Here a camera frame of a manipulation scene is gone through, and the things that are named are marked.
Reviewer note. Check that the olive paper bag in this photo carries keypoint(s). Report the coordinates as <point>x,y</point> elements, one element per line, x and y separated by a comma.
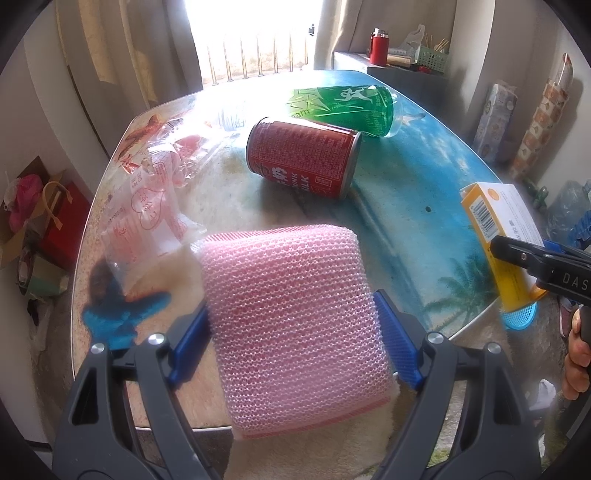
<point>44,277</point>

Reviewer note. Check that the large clear water jug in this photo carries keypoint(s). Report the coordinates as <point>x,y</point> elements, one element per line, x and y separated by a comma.
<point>570,207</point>

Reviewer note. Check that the clear crumpled plastic wrapper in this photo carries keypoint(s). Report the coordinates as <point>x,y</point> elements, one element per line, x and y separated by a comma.
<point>228,119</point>

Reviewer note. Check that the pink plastic bag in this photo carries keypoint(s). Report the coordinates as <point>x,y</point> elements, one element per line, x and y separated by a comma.
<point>25,198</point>

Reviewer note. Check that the grey cabinet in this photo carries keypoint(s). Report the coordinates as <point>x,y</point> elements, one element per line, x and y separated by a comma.
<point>401,76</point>

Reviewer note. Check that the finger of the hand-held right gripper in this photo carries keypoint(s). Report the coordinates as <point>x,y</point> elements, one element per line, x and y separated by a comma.
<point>545,267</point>
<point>565,249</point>

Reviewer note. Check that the white plastic bag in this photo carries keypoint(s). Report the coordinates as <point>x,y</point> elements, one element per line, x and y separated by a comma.
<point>413,39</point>

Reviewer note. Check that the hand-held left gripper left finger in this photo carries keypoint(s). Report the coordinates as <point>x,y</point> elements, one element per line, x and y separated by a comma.
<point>189,346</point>

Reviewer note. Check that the brown cardboard box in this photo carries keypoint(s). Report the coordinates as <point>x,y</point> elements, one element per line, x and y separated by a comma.
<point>14,244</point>

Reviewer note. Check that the red gift bag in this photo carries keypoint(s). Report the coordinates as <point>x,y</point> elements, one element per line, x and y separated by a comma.
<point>67,221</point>

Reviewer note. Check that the toilet paper pack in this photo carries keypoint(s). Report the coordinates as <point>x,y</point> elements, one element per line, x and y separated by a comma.
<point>494,120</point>

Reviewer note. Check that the red drink can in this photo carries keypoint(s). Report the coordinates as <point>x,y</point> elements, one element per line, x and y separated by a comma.
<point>300,157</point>

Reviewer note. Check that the yellow and white carton box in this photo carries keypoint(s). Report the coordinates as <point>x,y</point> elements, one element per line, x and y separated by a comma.
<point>489,207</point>

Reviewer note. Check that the green plastic basket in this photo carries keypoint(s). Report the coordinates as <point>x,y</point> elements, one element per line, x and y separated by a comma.
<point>434,60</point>

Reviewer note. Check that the beige curtain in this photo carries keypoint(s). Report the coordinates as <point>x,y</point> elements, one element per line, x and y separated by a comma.
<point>341,27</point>
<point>138,46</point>

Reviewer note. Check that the metal window railing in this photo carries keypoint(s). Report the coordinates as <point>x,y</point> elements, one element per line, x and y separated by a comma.
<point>258,60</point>

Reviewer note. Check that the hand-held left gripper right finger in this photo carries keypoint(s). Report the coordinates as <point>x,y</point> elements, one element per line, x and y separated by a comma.
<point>399,341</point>

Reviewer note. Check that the green plastic bottle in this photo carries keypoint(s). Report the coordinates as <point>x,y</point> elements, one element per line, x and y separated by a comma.
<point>341,108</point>

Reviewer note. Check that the pink mesh scrub sponge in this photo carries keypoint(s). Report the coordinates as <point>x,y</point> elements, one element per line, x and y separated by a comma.
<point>295,323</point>

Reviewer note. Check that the clear cake wrapper red print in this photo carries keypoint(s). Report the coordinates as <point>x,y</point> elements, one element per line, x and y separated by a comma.
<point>147,221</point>

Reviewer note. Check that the red thermos bottle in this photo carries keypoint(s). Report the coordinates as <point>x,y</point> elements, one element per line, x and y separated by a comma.
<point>378,48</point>

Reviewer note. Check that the small green toy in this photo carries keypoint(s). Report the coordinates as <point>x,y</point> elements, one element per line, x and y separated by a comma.
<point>535,196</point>

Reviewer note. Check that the blue mesh basket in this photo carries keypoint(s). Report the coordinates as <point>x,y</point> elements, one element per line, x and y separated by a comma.
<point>521,318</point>

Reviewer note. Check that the white crumpled paper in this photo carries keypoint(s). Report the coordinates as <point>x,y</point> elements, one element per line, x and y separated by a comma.
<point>544,394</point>

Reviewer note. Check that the person's right hand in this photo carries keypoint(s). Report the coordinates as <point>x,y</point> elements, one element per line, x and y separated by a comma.
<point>575,369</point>

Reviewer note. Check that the patterned wrapping paper roll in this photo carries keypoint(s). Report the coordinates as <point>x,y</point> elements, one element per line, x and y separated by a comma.
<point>542,120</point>

